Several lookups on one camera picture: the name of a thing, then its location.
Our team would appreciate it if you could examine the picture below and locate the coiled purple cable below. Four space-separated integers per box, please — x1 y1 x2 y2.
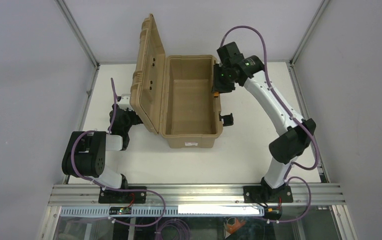
154 217 191 240

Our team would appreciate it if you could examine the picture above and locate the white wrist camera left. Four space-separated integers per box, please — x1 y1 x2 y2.
117 94 133 111

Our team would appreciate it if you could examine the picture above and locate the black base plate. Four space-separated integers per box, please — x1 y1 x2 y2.
243 185 294 204
98 186 147 204

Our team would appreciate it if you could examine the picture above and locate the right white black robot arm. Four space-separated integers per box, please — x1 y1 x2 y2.
212 41 316 200

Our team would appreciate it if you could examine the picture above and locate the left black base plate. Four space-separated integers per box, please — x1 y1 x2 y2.
98 186 147 204

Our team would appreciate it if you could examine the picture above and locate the aluminium mounting rail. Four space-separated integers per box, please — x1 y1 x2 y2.
48 183 346 206

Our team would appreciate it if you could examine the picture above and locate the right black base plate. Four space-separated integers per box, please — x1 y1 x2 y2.
243 185 294 204

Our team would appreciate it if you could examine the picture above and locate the orange object under table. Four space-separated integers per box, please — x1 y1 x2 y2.
225 217 246 235

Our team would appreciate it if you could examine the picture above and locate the white slotted cable duct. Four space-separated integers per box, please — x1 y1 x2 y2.
60 204 264 218

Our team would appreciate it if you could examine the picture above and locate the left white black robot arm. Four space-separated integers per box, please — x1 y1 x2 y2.
61 104 142 190

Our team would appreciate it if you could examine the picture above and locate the tan plastic tool case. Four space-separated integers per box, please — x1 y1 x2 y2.
130 14 224 149

